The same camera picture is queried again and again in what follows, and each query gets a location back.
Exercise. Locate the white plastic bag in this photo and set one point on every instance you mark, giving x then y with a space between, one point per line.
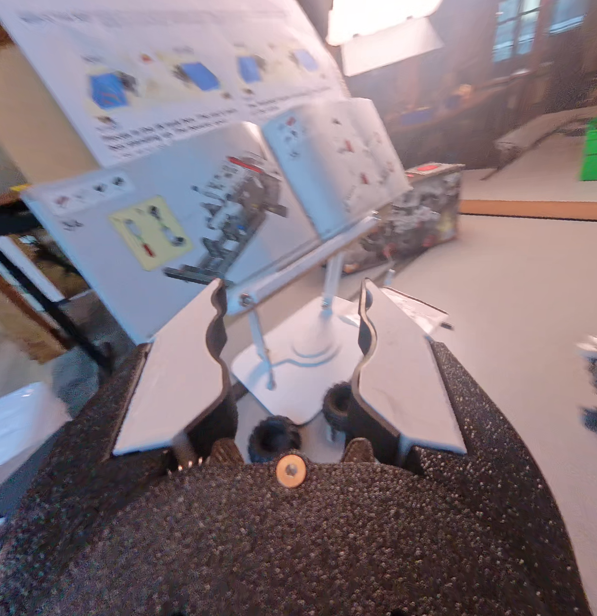
24 423

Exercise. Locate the grey table with wooden edge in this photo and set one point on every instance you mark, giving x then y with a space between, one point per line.
534 163

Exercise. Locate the toy truck chassis model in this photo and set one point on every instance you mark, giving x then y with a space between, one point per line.
594 380

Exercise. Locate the toy instruction booklet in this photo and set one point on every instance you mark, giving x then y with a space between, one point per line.
110 269

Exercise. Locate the printed instruction sheet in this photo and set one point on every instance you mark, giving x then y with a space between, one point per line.
159 62

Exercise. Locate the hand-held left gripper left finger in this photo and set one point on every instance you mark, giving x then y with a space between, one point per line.
178 375

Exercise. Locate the black toy tire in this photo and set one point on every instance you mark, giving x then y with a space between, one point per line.
338 406
274 440

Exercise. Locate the green storage bin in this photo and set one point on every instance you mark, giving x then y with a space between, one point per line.
594 149

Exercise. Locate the white book stand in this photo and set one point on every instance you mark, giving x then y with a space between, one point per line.
298 351

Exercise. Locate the toy truck set box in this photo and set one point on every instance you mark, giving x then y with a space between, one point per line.
423 211

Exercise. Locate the paned window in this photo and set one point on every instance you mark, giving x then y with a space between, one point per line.
543 29

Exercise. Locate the studio light panel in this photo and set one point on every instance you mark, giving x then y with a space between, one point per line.
385 29

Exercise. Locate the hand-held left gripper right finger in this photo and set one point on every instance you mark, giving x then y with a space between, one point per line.
409 380

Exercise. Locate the black side table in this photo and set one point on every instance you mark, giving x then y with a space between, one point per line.
29 221

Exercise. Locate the white sticker sheet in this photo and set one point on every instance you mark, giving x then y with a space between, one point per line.
414 308

